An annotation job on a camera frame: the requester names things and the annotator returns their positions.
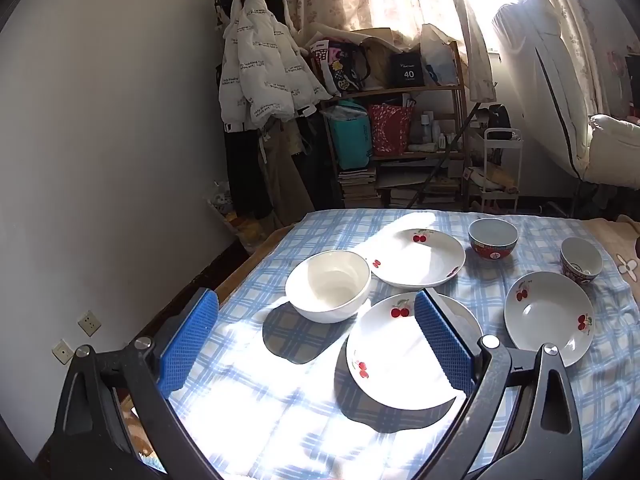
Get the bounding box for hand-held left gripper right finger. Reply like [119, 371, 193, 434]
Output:
[415, 287, 583, 480]

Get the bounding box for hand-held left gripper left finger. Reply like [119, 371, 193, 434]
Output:
[50, 287, 223, 480]

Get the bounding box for white cherry print plate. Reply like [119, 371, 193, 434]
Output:
[504, 271, 596, 368]
[369, 228, 467, 289]
[346, 291, 485, 411]

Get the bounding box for red patterned bowl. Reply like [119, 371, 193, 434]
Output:
[468, 217, 519, 261]

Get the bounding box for plain white bowl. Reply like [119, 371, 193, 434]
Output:
[285, 250, 372, 324]

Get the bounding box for small dark patterned bowl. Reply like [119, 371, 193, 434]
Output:
[560, 236, 604, 287]

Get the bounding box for printed floor bag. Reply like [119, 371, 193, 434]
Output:
[207, 182, 262, 252]

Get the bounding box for pile of flat books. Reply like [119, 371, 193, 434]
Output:
[390, 179, 462, 206]

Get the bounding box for blue plaid cloth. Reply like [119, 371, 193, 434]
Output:
[165, 208, 640, 480]

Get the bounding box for stack of books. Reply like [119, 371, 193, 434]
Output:
[339, 167, 381, 208]

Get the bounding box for black trousers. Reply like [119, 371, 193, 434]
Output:
[222, 130, 273, 221]

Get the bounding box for dark mop pole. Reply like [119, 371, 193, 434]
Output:
[407, 101, 483, 208]

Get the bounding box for brown trousers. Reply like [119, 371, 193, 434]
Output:
[262, 120, 314, 227]

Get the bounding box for group of small bottles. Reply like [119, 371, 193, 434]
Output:
[410, 110, 458, 153]

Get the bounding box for white metal cart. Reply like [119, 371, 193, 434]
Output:
[470, 127, 523, 213]

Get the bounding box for red patterned bag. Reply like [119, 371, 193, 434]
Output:
[367, 104, 414, 157]

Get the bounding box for teal bag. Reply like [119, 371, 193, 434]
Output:
[327, 102, 374, 171]

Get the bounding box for wooden shelf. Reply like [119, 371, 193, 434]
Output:
[320, 40, 472, 207]

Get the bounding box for black box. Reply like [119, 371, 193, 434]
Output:
[390, 52, 426, 88]

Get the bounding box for white puffer jacket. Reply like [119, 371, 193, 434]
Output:
[219, 0, 334, 134]

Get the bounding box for white plastic bag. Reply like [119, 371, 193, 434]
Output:
[420, 24, 459, 87]

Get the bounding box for colourful patterned tote bag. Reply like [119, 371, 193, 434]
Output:
[310, 39, 372, 94]

